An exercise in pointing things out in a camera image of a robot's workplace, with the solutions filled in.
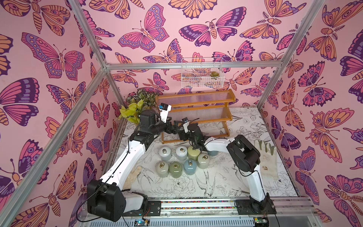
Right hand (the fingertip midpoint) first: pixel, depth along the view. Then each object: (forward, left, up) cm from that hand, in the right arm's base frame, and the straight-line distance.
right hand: (183, 126), depth 98 cm
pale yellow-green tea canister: (-21, -6, -1) cm, 22 cm away
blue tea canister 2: (-17, -19, -5) cm, 26 cm away
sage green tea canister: (-30, +3, -2) cm, 30 cm away
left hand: (-10, +2, +19) cm, 21 cm away
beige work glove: (-33, +30, -8) cm, 45 cm away
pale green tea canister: (-24, -12, -2) cm, 27 cm away
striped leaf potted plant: (+11, +26, +14) cm, 32 cm away
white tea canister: (-20, +11, -1) cm, 23 cm away
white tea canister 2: (-19, +1, -2) cm, 19 cm away
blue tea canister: (-28, -5, -2) cm, 29 cm away
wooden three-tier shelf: (+26, -22, -10) cm, 35 cm away
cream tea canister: (-30, +11, -2) cm, 32 cm away
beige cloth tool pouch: (-20, -55, -9) cm, 59 cm away
